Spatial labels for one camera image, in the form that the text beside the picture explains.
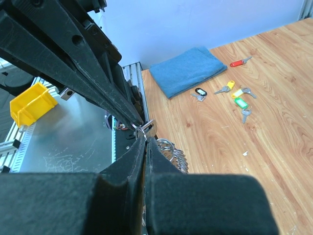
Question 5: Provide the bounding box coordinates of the key with green tag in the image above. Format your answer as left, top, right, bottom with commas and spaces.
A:
234, 97, 252, 124

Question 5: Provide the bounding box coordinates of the key with red tag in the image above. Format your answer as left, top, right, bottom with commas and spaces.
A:
230, 56, 252, 67

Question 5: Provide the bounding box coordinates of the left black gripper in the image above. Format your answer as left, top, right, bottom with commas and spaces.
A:
0, 0, 144, 127

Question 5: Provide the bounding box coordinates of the yellow plastic bin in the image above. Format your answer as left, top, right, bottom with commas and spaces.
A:
10, 82, 58, 128

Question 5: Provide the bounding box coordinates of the folded blue cloth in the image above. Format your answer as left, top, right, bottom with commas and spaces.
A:
149, 47, 227, 99

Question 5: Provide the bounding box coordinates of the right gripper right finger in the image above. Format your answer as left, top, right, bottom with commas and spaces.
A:
145, 138, 279, 235

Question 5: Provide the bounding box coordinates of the key with yellow tag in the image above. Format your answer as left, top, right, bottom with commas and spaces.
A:
214, 80, 235, 94

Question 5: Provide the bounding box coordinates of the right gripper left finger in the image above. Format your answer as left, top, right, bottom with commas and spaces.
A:
0, 138, 146, 235

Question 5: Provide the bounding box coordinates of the black white tag key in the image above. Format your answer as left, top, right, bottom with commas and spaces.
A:
191, 88, 207, 102

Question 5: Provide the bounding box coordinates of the large keyring with yellow handle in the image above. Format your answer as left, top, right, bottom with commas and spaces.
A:
156, 139, 189, 174

